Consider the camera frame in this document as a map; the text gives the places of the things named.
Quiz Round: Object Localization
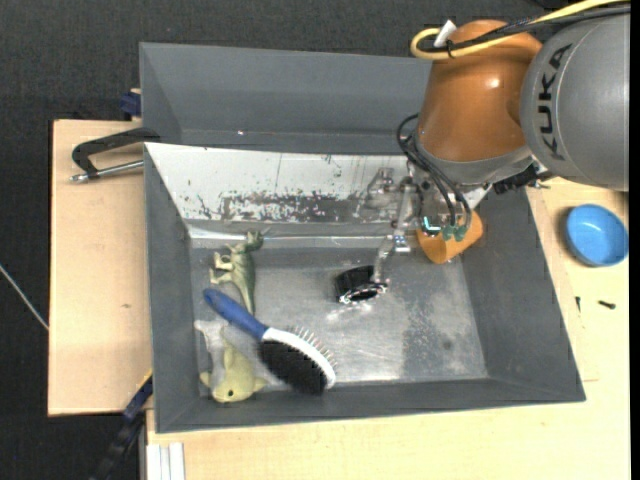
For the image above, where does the grey metal bin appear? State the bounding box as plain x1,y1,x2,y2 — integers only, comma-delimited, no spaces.
138,41,587,434

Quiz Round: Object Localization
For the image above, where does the black cylinder on white bracket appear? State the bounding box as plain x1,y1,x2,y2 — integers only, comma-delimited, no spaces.
459,163,551,214

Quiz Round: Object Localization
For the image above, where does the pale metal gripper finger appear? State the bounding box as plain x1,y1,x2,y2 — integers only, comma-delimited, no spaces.
373,234,413,285

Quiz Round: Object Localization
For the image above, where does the green toy dinosaur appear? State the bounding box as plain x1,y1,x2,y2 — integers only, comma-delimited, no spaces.
208,229,265,315

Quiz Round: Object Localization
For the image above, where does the pale wood board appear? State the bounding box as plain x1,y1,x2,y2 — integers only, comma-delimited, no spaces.
47,118,154,417

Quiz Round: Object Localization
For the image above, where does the black cup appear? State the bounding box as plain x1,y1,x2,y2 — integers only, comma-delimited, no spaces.
334,264,390,307

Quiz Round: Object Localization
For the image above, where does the yellow-green plush toy in bag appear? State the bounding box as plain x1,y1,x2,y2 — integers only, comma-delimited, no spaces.
193,317,282,405

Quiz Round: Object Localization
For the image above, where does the blue bowl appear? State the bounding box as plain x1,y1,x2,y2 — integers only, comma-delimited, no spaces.
565,203,630,269

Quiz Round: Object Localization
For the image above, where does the orange cup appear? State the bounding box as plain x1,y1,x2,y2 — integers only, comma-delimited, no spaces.
416,209,486,266

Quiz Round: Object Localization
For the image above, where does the blue handled hairbrush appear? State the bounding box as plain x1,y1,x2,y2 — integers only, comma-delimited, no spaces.
202,287,339,397

